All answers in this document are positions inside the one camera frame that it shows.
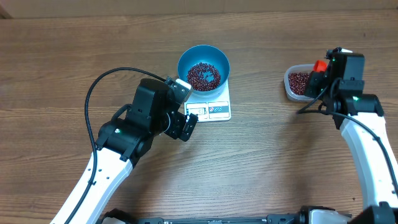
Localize orange measuring scoop blue handle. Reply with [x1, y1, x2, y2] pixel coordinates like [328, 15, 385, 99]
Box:
[312, 60, 328, 72]

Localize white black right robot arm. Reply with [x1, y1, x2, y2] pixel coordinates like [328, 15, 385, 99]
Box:
[299, 47, 397, 223]

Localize white digital kitchen scale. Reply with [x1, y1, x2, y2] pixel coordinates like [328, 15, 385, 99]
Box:
[184, 81, 231, 123]

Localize red beans in bowl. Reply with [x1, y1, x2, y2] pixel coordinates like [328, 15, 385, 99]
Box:
[187, 62, 221, 91]

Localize blue plastic bowl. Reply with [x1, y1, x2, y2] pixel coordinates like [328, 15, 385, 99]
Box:
[177, 45, 231, 92]

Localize red adzuki beans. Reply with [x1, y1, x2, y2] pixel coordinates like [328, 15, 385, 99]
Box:
[288, 72, 310, 95]

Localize clear plastic food container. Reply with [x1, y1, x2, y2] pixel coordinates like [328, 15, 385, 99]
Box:
[284, 64, 313, 102]

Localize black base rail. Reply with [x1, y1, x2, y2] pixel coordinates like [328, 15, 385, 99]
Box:
[99, 205, 352, 224]

